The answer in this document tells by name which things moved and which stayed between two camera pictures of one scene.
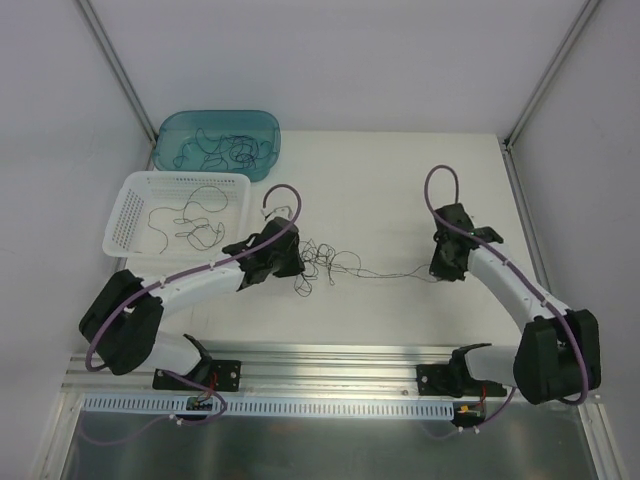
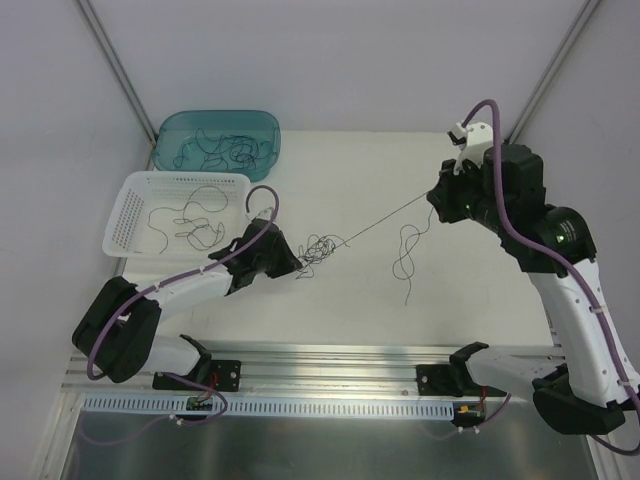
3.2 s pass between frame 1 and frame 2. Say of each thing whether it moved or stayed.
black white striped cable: stayed
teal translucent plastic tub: stayed
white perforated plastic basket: stayed
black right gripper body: moved
